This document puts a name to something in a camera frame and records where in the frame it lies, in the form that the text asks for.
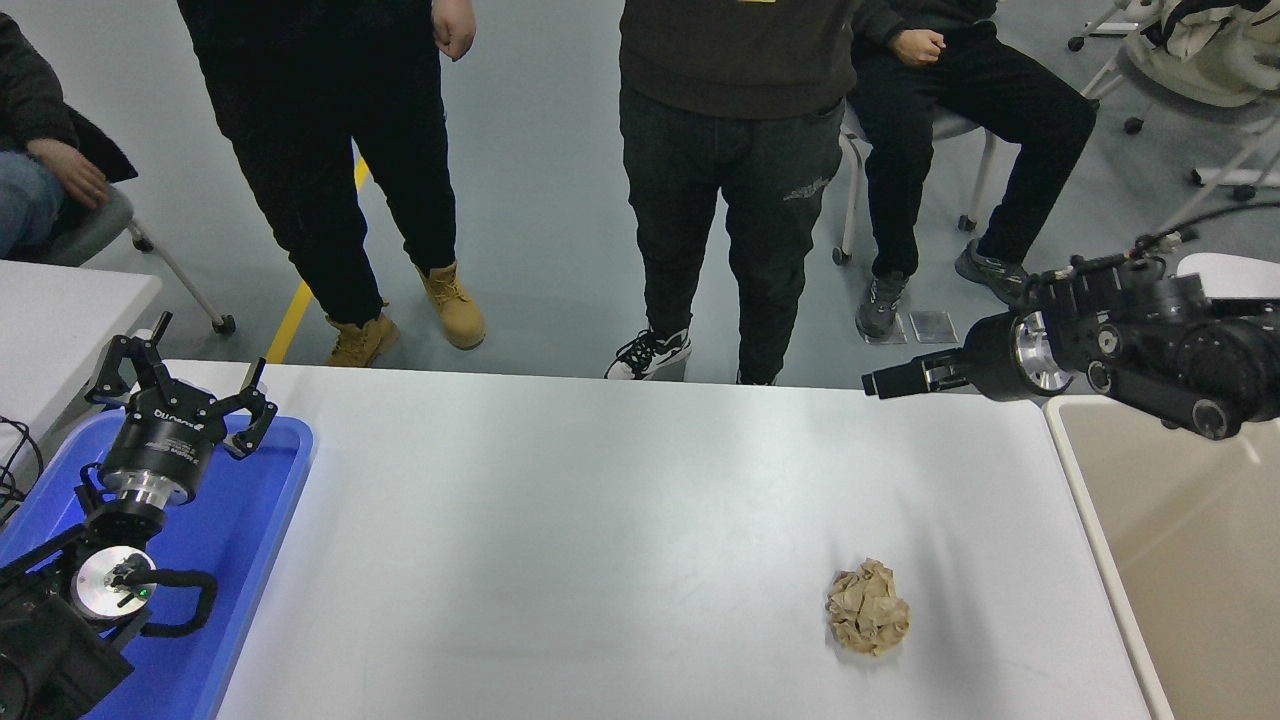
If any person's hand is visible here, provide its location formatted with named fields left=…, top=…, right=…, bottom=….
left=27, top=136, right=109, bottom=206

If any white side table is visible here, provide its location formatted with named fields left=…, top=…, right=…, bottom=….
left=0, top=258, right=164, bottom=471

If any person's left hand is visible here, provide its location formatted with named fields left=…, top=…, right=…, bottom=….
left=431, top=0, right=478, bottom=63

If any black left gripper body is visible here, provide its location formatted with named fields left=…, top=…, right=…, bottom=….
left=98, top=390, right=225, bottom=494

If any white round table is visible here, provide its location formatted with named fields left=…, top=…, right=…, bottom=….
left=1178, top=252, right=1280, bottom=301

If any blue plastic tray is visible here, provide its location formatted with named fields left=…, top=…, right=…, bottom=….
left=0, top=410, right=316, bottom=720

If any grey wheeled chair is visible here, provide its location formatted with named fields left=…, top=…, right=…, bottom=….
left=40, top=183, right=238, bottom=334

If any seated person in black jacket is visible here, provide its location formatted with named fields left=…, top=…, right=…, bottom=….
left=0, top=12, right=139, bottom=259

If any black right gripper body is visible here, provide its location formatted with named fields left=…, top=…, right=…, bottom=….
left=963, top=312, right=1031, bottom=403

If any person in black-white sneakers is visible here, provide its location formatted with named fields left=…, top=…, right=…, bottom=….
left=603, top=0, right=873, bottom=387

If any large pale bin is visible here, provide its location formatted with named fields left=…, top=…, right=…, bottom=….
left=1043, top=395, right=1280, bottom=720

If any white wheeled chair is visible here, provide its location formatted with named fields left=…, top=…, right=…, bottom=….
left=1066, top=0, right=1280, bottom=256

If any cream coat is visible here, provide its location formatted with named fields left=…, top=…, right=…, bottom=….
left=1125, top=0, right=1280, bottom=109

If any black cable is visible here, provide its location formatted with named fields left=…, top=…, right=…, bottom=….
left=0, top=415, right=46, bottom=526

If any crumpled tan paper ball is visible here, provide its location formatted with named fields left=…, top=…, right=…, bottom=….
left=825, top=558, right=912, bottom=658

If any person's right hand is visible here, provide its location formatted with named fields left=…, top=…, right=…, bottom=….
left=888, top=28, right=946, bottom=69

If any person in tan boots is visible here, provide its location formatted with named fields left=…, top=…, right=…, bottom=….
left=178, top=0, right=488, bottom=369

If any person in grey sneakers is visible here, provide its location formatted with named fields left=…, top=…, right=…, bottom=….
left=848, top=0, right=1098, bottom=341

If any grey-seat wheeled chair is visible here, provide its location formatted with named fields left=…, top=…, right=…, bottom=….
left=833, top=105, right=1001, bottom=267

